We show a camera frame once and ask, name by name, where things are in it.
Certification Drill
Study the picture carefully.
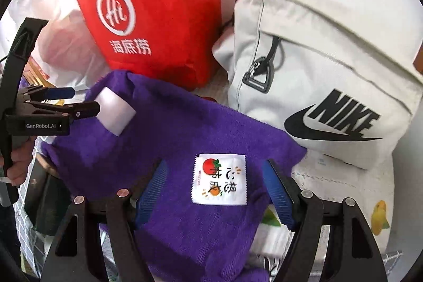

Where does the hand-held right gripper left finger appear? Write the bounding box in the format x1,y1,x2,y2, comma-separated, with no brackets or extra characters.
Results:
40,159,169,282

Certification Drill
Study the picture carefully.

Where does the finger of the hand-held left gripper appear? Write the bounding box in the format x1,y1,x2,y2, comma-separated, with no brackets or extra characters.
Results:
21,86,76,101
20,100,100,120

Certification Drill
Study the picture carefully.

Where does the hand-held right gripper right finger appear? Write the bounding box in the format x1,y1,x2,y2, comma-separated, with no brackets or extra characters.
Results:
263,158,389,282

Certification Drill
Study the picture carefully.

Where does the plain white square packet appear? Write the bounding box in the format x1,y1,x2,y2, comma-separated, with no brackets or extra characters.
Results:
96,87,137,136

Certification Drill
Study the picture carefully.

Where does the white wet wipe packet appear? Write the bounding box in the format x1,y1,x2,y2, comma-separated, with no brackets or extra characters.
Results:
191,153,248,206

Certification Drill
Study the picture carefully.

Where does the purple towel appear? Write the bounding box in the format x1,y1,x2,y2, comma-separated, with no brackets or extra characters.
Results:
40,70,308,282

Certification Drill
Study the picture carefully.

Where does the person's left hand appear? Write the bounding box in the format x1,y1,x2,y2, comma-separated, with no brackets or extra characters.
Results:
7,138,35,187

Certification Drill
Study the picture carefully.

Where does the white plastic shopping bag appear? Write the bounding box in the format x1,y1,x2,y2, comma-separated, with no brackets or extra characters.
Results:
0,0,109,94

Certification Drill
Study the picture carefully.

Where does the newspaper print bedsheet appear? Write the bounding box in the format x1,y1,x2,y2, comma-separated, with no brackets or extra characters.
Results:
254,150,397,282

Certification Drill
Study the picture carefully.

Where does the grey checked blanket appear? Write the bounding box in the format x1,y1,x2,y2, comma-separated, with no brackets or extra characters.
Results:
13,137,407,282

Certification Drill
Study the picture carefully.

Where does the beige waist bag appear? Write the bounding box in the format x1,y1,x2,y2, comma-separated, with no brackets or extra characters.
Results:
211,0,423,170

